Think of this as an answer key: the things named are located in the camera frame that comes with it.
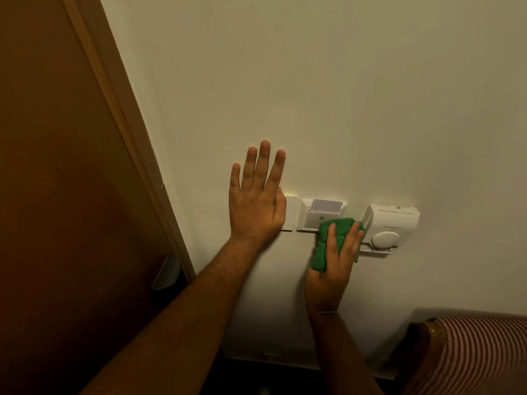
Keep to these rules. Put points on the person's left hand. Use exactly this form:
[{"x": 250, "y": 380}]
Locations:
[{"x": 255, "y": 213}]

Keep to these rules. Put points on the white key card holder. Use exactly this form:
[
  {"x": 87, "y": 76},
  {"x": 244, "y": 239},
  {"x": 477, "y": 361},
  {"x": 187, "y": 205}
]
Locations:
[{"x": 311, "y": 220}]

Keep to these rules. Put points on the person's left middle finger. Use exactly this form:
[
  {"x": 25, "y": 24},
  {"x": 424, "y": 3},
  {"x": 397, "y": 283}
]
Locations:
[{"x": 261, "y": 164}]

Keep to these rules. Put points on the striped upholstered chair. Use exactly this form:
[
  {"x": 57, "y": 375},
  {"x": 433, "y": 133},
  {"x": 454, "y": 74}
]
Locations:
[{"x": 469, "y": 353}]

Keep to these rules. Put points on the white wall light switch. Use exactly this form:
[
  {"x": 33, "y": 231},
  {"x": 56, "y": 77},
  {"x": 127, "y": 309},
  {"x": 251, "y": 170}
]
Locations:
[{"x": 289, "y": 212}]

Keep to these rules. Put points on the person's right fingers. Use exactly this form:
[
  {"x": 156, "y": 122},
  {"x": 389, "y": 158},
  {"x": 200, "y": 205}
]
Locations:
[{"x": 341, "y": 246}]

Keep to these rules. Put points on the person's left forearm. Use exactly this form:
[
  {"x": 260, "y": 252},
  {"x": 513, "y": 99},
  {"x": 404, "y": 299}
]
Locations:
[{"x": 173, "y": 324}]

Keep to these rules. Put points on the brown wooden door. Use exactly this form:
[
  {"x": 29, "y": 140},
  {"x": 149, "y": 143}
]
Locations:
[{"x": 70, "y": 193}]

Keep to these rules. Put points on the white key card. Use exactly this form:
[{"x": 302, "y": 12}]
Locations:
[{"x": 326, "y": 206}]

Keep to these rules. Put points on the green cleaning cloth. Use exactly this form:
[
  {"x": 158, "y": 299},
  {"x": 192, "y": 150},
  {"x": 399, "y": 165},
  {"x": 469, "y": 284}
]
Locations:
[{"x": 325, "y": 242}]

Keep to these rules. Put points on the white wall thermostat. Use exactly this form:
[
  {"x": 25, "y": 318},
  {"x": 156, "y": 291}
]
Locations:
[{"x": 391, "y": 226}]

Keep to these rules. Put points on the wooden door frame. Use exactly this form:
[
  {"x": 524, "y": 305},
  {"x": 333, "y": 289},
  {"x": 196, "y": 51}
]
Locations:
[{"x": 131, "y": 127}]

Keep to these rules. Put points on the person's left thumb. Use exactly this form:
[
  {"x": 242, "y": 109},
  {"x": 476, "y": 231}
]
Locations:
[{"x": 280, "y": 205}]

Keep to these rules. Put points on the person's right hand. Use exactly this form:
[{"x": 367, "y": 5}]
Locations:
[{"x": 329, "y": 279}]

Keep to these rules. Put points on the person's right forearm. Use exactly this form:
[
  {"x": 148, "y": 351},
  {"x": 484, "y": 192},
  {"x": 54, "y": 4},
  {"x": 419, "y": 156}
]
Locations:
[{"x": 339, "y": 357}]

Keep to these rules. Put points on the person's left little finger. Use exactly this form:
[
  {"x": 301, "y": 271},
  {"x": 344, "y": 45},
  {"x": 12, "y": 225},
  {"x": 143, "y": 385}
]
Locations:
[{"x": 234, "y": 178}]

